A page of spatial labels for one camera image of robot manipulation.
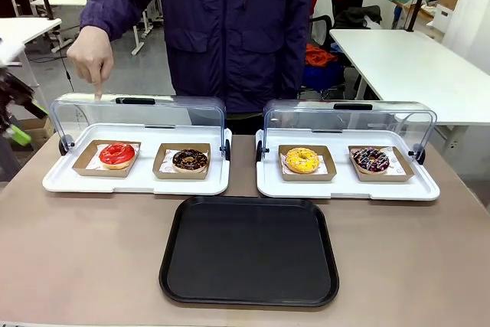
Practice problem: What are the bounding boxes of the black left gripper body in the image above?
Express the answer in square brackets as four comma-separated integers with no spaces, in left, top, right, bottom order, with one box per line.
[0,67,36,133]

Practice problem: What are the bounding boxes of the person's right forearm purple sleeve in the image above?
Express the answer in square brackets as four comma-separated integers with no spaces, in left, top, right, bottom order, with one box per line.
[79,0,162,43]

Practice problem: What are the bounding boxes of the brown cardboard donut tray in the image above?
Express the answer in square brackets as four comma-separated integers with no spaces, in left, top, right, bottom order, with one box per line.
[71,139,142,179]
[348,145,416,184]
[152,142,213,181]
[277,144,338,183]

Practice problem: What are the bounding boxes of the red glazed donut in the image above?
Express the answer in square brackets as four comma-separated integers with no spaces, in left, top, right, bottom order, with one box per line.
[98,142,136,171]

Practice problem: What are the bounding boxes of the chocolate donut with nut sprinkles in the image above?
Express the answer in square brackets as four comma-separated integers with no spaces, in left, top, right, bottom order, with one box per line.
[171,148,210,174]

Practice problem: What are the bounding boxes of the black plastic serving tray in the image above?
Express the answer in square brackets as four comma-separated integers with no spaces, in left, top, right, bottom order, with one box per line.
[158,195,341,309]

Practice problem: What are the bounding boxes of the yellow glazed sprinkle donut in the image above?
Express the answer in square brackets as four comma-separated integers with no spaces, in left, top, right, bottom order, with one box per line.
[285,146,321,174]

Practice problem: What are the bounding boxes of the dark donut with coloured sprinkles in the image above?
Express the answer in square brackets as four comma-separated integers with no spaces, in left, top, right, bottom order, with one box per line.
[351,146,390,174]

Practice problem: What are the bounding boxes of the person's right hand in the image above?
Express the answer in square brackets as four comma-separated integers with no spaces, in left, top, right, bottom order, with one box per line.
[66,25,115,103]

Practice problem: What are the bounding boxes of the cardboard box on floor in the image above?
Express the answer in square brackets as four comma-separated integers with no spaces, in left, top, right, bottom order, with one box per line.
[16,115,55,149]

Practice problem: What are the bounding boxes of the white table with legs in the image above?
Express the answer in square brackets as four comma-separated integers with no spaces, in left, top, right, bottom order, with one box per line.
[0,17,63,100]

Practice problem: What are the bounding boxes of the white display case base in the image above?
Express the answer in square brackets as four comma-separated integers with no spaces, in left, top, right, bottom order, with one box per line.
[256,127,442,202]
[41,123,234,196]

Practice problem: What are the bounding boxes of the clear display case lid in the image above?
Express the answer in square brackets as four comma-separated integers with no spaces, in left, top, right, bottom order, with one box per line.
[256,98,438,165]
[50,93,232,162]

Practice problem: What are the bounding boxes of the person's torso purple jacket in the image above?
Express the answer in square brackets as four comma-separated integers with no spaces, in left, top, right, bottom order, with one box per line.
[100,0,315,114]

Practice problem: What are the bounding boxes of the orange cloth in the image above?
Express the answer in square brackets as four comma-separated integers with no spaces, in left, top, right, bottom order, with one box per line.
[305,43,338,69]

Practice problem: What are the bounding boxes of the black office chair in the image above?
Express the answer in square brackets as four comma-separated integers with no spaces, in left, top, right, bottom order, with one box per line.
[309,5,383,100]

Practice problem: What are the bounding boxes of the large white table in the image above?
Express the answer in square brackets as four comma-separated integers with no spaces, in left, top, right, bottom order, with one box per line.
[328,28,490,128]

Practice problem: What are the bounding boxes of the white storage box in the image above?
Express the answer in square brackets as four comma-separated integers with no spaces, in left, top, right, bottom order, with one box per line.
[433,3,455,30]

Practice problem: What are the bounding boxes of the black floor cable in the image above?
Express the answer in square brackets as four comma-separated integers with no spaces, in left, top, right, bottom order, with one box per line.
[28,30,74,93]

